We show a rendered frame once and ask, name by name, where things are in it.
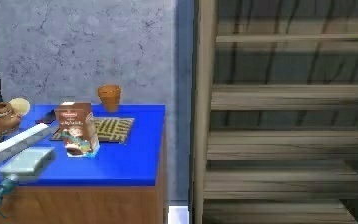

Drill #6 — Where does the pale wooden shelf unit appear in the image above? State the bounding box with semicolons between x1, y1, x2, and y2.
190;0;358;224

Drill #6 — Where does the pale grey flat box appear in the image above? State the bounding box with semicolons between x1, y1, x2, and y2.
0;146;57;183

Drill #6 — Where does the pale yellow ball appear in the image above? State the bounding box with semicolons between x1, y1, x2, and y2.
8;97;31;116

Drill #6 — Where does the white long box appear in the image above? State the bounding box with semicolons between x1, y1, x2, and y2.
0;122;61;169

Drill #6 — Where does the brown milk carton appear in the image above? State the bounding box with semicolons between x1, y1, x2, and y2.
54;101;101;158

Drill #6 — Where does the terracotta flower pot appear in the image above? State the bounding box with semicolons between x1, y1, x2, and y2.
97;84;122;113

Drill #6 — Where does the blue topped wooden cabinet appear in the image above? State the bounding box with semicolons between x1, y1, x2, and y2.
0;104;169;224

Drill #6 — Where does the teal dinosaur toy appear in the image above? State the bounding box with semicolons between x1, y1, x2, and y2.
0;174;20;219

